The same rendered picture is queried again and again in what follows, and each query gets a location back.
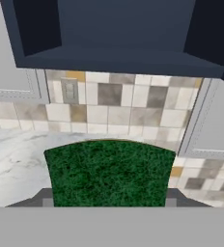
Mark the green sponge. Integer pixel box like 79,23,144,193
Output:
42,138,177,208

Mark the open navy wall cabinet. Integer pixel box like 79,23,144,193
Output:
0,0,224,79

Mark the grey wall socket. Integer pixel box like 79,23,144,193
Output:
60,77,80,105

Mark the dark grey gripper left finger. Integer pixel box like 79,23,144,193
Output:
6,187,56,208

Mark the grey cabinet door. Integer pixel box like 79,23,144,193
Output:
177,77,224,161
0,0,51,104

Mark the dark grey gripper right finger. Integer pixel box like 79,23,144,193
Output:
164,187,212,208

